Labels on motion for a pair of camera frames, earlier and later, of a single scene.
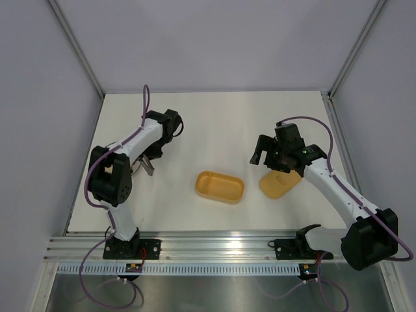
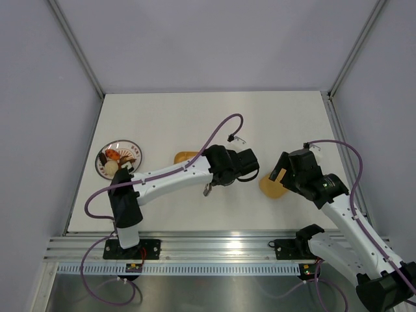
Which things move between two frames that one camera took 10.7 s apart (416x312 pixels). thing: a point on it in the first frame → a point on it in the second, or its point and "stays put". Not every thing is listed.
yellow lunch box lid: [275, 184] stays put
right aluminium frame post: [355, 49] stays put
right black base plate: [296, 249] stays put
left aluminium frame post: [77, 47] stays put
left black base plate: [132, 249] stays put
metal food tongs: [145, 162] → [208, 188]
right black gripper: [263, 143] → [285, 162]
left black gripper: [153, 154] → [216, 183]
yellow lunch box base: [220, 187] → [184, 155]
